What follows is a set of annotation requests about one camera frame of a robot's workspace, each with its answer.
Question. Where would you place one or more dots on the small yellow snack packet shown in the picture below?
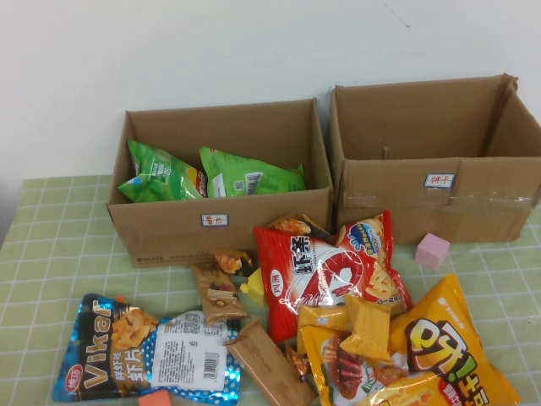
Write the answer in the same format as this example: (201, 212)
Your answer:
(321, 319)
(367, 330)

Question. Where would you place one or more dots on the yellow sausage snack bag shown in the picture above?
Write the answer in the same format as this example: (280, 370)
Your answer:
(334, 376)

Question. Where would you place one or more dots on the cardboard box with chips label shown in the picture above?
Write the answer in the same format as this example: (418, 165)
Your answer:
(169, 237)

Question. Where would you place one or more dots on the large yellow chips bag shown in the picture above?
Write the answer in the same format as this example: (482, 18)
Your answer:
(456, 338)

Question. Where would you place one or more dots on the brown wafer bar with picture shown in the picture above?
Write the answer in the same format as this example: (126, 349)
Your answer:
(215, 304)

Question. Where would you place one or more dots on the green checkered tablecloth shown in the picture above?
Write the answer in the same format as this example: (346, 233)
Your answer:
(42, 254)

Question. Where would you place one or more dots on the plain brown wafer bar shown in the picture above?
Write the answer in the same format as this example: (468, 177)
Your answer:
(262, 368)

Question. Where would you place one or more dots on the red shrimp strips bag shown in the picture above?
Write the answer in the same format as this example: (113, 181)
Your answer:
(296, 270)

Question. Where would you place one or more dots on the dark orange crisps bag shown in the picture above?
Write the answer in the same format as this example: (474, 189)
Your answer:
(291, 224)

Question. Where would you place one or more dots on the large taped cardboard box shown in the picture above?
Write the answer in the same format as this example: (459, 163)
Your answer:
(380, 190)

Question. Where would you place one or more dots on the orange block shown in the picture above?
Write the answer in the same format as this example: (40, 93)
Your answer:
(154, 398)

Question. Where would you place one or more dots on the blue Vikar shrimp chips bag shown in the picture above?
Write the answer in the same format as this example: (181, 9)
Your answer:
(105, 372)

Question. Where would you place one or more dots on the pink cube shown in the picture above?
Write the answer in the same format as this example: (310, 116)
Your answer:
(431, 251)

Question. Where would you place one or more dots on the white label blue border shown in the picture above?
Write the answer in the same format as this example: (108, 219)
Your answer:
(440, 179)
(214, 219)

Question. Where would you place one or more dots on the green chips bag with barcode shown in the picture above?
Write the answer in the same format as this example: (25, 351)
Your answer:
(258, 177)

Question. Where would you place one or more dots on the small dark orange snack packet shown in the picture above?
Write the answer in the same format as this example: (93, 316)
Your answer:
(230, 262)
(296, 363)

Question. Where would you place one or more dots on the red shrimp sticks bag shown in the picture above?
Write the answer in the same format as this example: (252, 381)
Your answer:
(372, 241)

